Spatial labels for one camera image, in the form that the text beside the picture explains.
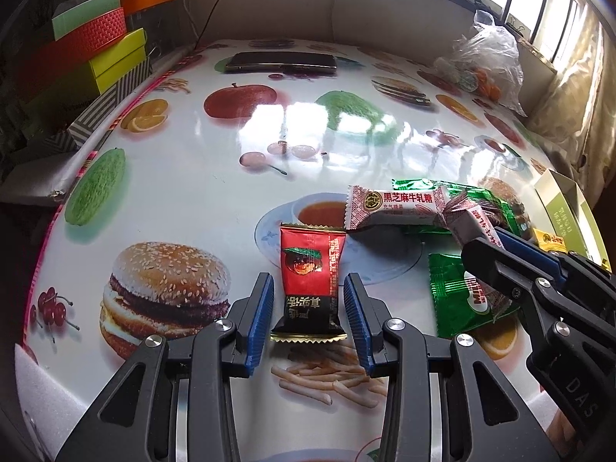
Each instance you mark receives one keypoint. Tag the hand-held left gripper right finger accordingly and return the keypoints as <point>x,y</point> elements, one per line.
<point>356,322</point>

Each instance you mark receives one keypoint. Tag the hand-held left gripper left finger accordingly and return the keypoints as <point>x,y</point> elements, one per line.
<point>260,322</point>

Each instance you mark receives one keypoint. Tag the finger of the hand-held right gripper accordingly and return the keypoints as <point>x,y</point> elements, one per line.
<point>500,269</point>
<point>529,248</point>

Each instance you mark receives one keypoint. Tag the small gold pastry packet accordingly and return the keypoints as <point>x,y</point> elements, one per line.
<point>548,239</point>

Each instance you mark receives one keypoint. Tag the green cardboard box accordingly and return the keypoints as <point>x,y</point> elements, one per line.
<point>563,211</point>

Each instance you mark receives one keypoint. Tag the white red nougat packet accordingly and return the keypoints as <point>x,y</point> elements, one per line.
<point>394,204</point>
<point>474,226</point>

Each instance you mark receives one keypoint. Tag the green snack packet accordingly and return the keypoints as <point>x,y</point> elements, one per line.
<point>457,298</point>
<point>423,186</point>

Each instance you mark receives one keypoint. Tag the red plum candy packet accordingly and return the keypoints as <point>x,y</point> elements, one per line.
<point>308,269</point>

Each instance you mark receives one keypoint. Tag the beige printed curtain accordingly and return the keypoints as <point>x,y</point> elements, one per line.
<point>577,120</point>

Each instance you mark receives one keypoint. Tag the orange tangerine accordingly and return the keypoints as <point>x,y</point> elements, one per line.
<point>486,85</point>

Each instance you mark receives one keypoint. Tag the round green-lid cup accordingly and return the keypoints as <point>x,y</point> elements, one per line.
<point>467,81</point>

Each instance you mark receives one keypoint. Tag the clear plastic bag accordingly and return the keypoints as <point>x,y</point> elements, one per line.
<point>491,48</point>

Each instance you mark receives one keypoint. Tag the black smartphone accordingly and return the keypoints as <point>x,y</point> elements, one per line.
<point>281,61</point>

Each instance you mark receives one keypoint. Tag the yellow-green box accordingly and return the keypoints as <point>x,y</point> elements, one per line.
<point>118,60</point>

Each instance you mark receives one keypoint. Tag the red woven box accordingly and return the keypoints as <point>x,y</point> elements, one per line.
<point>82,43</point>

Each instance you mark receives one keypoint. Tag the light green box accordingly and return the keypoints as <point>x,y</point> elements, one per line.
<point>84,14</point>

